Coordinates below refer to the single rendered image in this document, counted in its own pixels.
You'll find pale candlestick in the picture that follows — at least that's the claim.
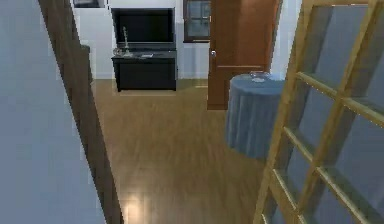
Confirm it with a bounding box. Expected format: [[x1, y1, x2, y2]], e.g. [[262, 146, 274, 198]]
[[122, 26, 133, 58]]

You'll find light wooden glass pane door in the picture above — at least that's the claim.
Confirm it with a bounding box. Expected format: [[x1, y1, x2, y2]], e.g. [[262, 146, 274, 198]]
[[252, 0, 384, 224]]

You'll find black television set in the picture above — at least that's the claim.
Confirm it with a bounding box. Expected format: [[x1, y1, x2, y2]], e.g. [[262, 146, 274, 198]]
[[111, 7, 177, 51]]

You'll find clear glass bowl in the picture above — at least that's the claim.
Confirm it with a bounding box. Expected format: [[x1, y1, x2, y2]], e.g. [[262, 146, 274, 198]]
[[249, 70, 271, 83]]

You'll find dark framed wall picture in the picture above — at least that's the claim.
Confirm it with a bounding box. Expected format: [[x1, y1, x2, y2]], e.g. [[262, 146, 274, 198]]
[[72, 0, 106, 9]]

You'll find brown wooden room door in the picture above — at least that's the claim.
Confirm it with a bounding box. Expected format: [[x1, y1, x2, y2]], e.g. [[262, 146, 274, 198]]
[[206, 0, 280, 111]]

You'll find black television stand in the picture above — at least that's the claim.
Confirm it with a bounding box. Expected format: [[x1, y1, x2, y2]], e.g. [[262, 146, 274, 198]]
[[111, 49, 178, 93]]

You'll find dark framed window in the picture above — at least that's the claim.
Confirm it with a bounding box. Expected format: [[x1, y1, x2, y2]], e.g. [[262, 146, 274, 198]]
[[183, 0, 212, 43]]

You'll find round blue cloth table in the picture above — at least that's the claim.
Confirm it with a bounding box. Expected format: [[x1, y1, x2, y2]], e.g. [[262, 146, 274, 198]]
[[225, 73, 287, 160]]

